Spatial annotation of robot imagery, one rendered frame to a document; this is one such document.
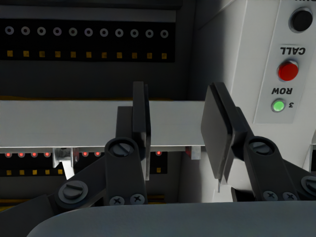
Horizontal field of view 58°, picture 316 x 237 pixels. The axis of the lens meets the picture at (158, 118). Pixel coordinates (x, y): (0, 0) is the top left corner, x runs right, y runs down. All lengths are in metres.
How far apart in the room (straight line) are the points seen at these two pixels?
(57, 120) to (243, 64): 0.18
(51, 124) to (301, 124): 0.24
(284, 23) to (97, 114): 0.18
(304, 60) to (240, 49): 0.06
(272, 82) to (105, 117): 0.16
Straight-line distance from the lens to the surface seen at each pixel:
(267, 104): 0.29
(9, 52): 0.43
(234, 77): 0.27
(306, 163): 0.34
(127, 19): 0.41
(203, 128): 0.15
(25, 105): 0.30
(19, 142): 0.30
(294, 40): 0.27
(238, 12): 0.27
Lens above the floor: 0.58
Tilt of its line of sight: 28 degrees up
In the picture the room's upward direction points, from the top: 178 degrees counter-clockwise
